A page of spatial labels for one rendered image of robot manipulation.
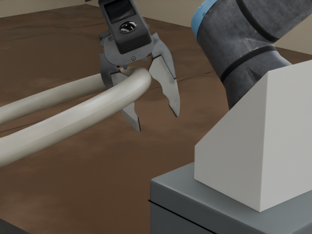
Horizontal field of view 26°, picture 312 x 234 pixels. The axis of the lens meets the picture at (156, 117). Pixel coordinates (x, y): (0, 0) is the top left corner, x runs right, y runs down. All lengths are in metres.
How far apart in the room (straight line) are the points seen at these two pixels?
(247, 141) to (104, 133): 2.82
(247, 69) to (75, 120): 0.82
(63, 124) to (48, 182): 2.88
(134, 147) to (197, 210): 2.49
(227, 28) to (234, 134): 0.25
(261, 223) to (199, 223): 0.17
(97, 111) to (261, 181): 0.75
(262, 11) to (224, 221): 0.48
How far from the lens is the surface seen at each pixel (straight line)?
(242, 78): 1.54
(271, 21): 1.55
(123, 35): 0.88
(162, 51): 0.96
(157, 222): 1.69
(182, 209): 1.61
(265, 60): 1.55
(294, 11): 1.55
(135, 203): 3.39
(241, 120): 1.49
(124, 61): 0.96
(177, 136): 4.20
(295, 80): 1.48
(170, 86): 0.96
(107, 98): 0.81
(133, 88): 0.86
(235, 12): 1.57
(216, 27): 1.59
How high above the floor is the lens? 1.57
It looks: 20 degrees down
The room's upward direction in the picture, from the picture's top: straight up
